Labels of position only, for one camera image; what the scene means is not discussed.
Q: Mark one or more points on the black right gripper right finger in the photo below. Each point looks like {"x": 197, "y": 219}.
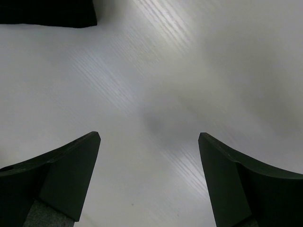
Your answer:
{"x": 245, "y": 192}

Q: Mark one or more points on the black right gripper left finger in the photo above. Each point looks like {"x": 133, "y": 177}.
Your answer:
{"x": 49, "y": 190}

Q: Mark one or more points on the black tank top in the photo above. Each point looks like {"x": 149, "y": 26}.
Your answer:
{"x": 61, "y": 13}

